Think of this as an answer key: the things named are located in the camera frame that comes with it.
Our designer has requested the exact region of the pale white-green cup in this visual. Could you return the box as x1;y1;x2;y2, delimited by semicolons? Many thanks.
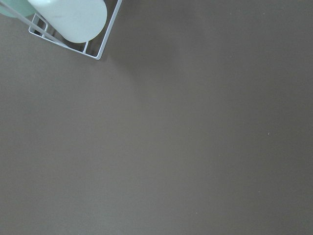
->
29;0;107;43

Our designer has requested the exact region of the mint green cup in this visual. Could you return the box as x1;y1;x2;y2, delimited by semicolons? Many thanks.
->
3;0;35;17

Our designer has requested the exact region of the white wire cup rack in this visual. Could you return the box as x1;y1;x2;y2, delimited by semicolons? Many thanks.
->
0;0;122;60

